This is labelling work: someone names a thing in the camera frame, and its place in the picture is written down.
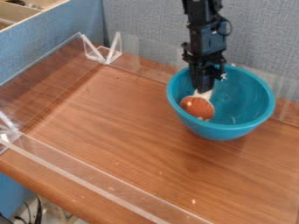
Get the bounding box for clear acrylic barrier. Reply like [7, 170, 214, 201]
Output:
[0, 35, 299, 224]

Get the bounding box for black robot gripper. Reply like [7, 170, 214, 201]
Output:
[181, 42, 226, 94]

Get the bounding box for black cables under table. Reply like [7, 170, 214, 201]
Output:
[0, 195, 43, 224]

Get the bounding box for wooden shelf box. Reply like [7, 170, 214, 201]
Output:
[0, 0, 69, 32]

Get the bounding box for brown toy mushroom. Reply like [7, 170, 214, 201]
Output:
[180, 90, 214, 121]

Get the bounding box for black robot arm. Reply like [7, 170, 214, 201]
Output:
[181, 0, 232, 94]

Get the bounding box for blue plastic bowl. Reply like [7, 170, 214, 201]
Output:
[165, 65, 276, 140]

